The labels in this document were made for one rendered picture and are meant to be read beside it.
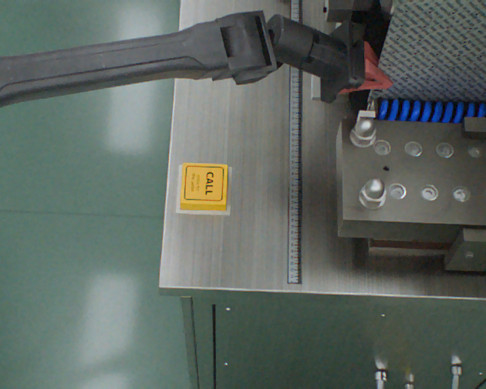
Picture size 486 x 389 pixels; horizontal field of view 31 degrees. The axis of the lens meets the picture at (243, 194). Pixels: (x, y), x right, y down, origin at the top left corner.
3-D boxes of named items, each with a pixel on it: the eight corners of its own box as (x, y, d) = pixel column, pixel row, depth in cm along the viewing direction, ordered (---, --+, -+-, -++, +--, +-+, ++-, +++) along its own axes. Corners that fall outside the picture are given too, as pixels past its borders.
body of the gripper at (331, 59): (331, 106, 120) (286, 89, 116) (330, 45, 124) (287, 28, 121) (360, 85, 115) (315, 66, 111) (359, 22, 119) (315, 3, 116)
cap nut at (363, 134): (349, 125, 124) (353, 108, 120) (374, 126, 124) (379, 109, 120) (349, 147, 122) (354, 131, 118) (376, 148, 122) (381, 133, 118)
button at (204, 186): (183, 169, 135) (182, 161, 132) (227, 170, 135) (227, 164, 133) (180, 210, 132) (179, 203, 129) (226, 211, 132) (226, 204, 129)
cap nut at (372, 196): (358, 184, 120) (362, 170, 116) (384, 186, 120) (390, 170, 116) (359, 208, 118) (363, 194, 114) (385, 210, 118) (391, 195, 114)
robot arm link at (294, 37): (272, 45, 110) (278, 5, 112) (244, 60, 116) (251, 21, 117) (316, 62, 113) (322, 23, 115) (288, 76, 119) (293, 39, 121)
